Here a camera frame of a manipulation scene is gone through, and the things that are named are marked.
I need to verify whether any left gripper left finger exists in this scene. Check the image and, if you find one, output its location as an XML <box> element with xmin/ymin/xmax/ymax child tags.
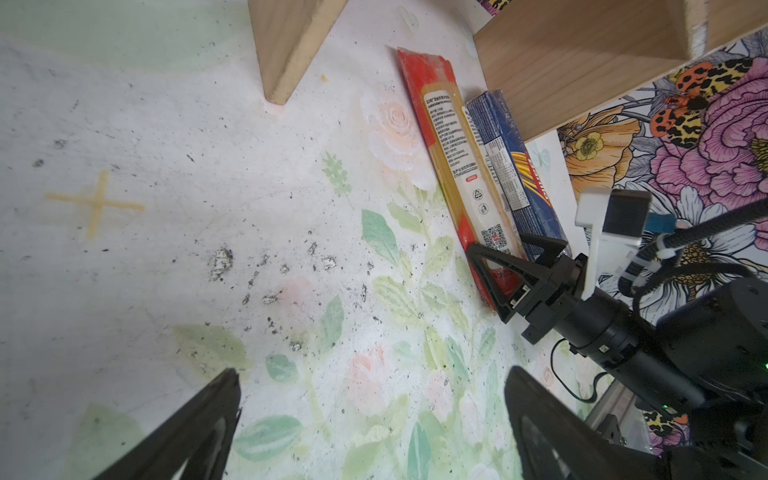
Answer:
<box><xmin>97</xmin><ymin>368</ymin><xmax>241</xmax><ymax>479</ymax></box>

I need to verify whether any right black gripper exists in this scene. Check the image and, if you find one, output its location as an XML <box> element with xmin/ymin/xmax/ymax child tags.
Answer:
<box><xmin>466</xmin><ymin>233</ymin><xmax>708</xmax><ymax>414</ymax></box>

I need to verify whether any blue Barilla spaghetti box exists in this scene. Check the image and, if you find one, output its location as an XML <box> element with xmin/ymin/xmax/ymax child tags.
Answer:
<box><xmin>466</xmin><ymin>90</ymin><xmax>567</xmax><ymax>241</ymax></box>

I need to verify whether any red clear spaghetti bag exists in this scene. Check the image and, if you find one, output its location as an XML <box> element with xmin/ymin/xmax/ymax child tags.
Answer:
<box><xmin>395</xmin><ymin>47</ymin><xmax>529</xmax><ymax>310</ymax></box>

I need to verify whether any wooden two-tier shelf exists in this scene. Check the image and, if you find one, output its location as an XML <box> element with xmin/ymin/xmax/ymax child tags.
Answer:
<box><xmin>248</xmin><ymin>1</ymin><xmax>767</xmax><ymax>140</ymax></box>

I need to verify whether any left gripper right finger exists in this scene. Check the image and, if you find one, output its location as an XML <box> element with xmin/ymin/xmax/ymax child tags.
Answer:
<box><xmin>504</xmin><ymin>366</ymin><xmax>654</xmax><ymax>479</ymax></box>

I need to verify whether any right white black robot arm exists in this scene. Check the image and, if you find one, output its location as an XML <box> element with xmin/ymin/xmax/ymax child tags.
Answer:
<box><xmin>467</xmin><ymin>237</ymin><xmax>767</xmax><ymax>479</ymax></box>

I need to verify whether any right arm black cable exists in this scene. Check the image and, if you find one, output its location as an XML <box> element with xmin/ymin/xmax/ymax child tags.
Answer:
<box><xmin>617</xmin><ymin>197</ymin><xmax>768</xmax><ymax>301</ymax></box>

